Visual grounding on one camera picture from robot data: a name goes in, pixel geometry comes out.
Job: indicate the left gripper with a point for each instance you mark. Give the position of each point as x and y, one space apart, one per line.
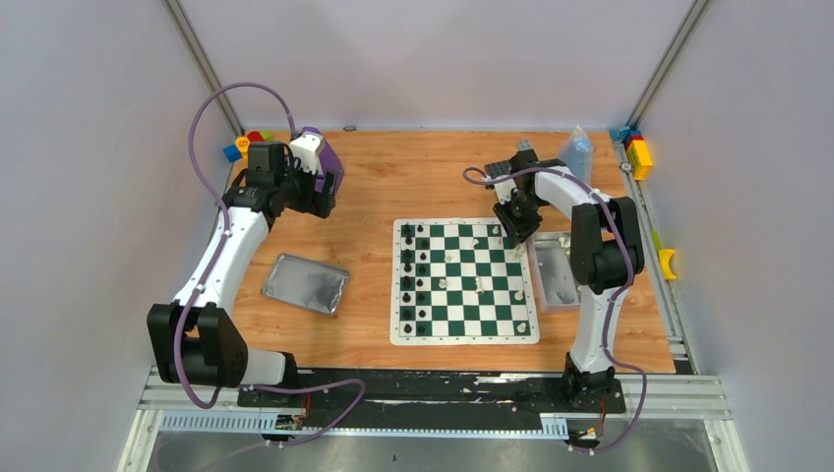
320 198

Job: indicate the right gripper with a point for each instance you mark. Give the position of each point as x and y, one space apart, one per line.
519 232

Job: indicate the silver metal tin box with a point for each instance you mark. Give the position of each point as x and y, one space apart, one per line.
556 289

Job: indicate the green white chess board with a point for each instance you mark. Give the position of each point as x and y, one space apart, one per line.
459 281

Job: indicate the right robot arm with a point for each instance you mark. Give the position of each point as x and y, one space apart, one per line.
606 254

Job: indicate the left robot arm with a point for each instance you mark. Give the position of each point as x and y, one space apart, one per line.
193 337

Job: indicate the purple metronome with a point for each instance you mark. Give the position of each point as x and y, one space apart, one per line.
329 161

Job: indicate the dark grey lego baseplate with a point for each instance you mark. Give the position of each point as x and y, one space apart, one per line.
498 169

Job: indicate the yellow wooden cylinder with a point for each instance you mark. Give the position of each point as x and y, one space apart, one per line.
242 144

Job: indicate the blue wooden block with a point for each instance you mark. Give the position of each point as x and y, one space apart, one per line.
232 153

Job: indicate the blue plastic bag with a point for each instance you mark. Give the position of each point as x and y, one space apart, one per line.
577 154

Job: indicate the silver tin lid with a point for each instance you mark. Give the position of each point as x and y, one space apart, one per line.
310 285

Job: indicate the colourful lego brick stack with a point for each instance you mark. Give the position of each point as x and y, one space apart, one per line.
636 150

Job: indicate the yellow curved block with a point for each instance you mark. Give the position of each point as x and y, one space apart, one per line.
665 257

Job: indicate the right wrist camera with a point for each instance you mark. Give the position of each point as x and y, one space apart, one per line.
505 188

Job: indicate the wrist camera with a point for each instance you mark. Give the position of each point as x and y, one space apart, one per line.
307 149
505 188

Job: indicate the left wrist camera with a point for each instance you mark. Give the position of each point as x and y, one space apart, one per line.
307 149

